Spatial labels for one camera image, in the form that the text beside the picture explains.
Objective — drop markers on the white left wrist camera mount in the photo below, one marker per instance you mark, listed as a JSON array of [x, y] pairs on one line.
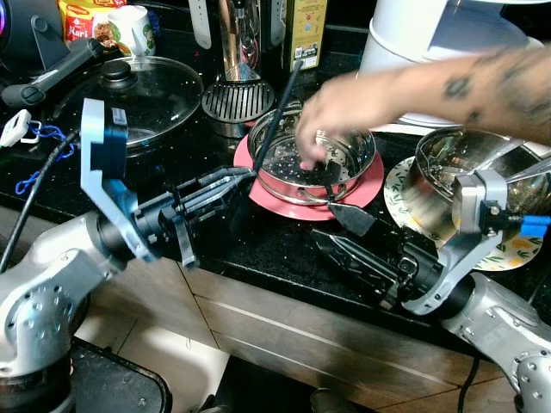
[[99, 185]]

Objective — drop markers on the dark floor mat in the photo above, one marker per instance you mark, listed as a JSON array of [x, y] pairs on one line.
[[120, 383]]

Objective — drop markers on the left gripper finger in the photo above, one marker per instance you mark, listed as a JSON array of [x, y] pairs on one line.
[[222, 198], [222, 178]]

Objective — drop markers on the person's hand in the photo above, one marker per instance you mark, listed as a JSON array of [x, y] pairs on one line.
[[331, 107]]

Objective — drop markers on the yellow red food packet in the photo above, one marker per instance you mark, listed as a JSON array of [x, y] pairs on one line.
[[82, 17]]

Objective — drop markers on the white rice cooker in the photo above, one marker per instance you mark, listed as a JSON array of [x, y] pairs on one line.
[[413, 34]]

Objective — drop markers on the round slotted steel tray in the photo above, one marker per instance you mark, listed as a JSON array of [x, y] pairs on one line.
[[237, 103]]

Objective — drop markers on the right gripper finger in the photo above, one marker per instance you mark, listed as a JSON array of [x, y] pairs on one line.
[[353, 250], [357, 274]]

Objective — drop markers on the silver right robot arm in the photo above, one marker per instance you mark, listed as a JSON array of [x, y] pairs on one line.
[[499, 331]]

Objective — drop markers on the stainless steel pot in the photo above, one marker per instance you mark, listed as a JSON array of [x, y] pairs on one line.
[[439, 185]]

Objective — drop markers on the white patterned mug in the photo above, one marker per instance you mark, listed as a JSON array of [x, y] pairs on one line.
[[133, 30]]

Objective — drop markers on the black spatula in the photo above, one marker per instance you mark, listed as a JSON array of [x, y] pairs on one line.
[[353, 219]]

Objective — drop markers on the steel spoon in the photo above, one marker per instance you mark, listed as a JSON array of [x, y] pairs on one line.
[[529, 170]]

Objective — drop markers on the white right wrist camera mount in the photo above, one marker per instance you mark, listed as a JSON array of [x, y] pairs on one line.
[[469, 202]]

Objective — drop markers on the pink plate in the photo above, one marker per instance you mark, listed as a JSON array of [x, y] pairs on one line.
[[258, 198]]

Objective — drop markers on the steel utensil holder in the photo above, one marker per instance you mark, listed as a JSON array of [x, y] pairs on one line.
[[239, 39]]

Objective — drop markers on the white lemon print plate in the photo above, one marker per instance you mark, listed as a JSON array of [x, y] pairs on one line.
[[405, 202]]

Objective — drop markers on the glass lid black knob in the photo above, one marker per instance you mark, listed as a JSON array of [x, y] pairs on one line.
[[164, 95]]

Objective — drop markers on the black frying pan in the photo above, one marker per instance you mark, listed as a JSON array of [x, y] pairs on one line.
[[52, 73]]

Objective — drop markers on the perforated steel steamer pot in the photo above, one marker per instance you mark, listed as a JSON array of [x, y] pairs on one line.
[[284, 176]]

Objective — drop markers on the white charger plug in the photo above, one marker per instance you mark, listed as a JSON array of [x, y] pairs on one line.
[[15, 129]]

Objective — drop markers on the dark oil bottle yellow label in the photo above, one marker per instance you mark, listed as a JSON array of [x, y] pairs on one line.
[[306, 34]]

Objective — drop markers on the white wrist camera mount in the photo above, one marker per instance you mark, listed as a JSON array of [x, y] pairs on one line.
[[99, 185], [469, 202]]

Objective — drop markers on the tattooed person's forearm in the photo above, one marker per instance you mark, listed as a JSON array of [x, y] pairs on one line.
[[465, 90]]

